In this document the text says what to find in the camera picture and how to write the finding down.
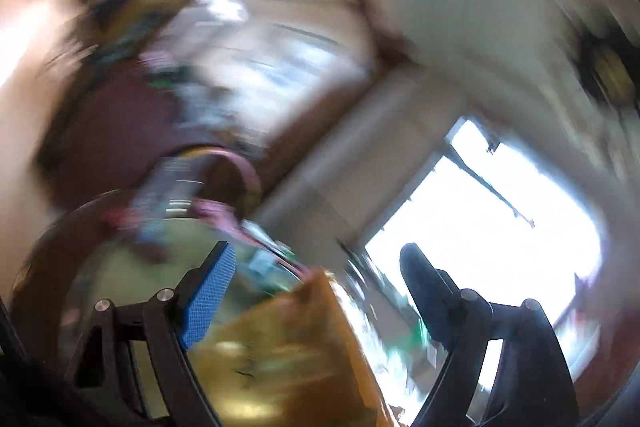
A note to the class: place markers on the yellow cardboard box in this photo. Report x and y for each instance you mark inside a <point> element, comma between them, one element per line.
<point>285,357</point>

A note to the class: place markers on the pink hula hoop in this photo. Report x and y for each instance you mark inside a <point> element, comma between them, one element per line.
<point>250,177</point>

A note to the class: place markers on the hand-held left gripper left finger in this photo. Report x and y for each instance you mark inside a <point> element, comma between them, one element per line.
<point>210,297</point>

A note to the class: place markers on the bright window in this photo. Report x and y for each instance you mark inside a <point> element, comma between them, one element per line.
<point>500,232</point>

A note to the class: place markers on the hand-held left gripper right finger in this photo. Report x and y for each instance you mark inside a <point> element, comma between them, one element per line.
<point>425,287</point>

